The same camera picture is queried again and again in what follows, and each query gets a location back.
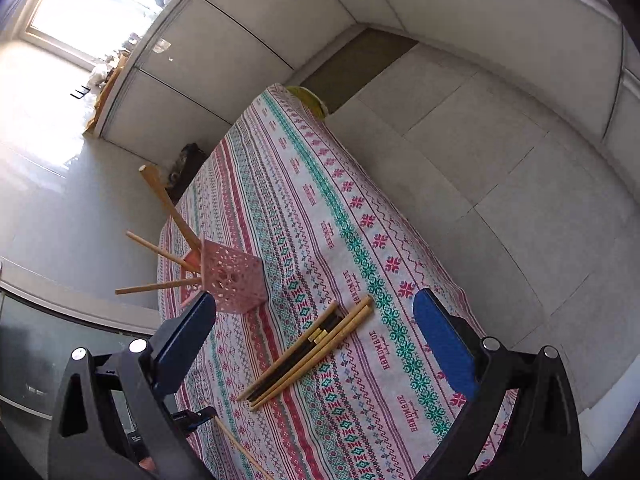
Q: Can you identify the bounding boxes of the bright kitchen window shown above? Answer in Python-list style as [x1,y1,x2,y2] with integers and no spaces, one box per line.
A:
[20,0,170,70]

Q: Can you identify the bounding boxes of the pink perforated utensil basket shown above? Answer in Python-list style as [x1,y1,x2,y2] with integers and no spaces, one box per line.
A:
[180,240,268,314]

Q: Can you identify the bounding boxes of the yellow stool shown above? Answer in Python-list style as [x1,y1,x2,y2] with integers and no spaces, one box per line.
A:
[286,86,329,120]

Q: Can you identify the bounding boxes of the white lower kitchen cabinets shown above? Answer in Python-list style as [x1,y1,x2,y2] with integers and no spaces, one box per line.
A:
[96,0,355,167]

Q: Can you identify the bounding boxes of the black chopstick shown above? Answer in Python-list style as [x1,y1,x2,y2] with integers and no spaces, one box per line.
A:
[240,311,343,402]

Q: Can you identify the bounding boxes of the glass sliding door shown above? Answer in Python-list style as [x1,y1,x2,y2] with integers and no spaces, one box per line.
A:
[1,292,137,477]

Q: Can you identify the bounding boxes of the patterned striped tablecloth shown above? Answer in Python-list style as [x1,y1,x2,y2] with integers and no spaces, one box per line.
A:
[176,84,472,479]

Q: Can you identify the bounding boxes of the person's left hand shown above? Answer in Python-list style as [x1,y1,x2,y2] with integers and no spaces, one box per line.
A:
[139,456,156,472]

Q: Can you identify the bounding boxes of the black trash bin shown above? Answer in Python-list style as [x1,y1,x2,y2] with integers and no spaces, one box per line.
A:
[166,143,208,204]

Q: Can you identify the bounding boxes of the wooden chopstick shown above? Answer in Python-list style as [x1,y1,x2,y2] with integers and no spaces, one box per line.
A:
[250,296,373,411]
[115,277,201,296]
[139,165,202,252]
[240,296,373,411]
[214,415,274,480]
[126,231,200,273]

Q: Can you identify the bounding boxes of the brown floor mat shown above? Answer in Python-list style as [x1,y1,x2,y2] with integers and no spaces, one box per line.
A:
[302,28,416,113]

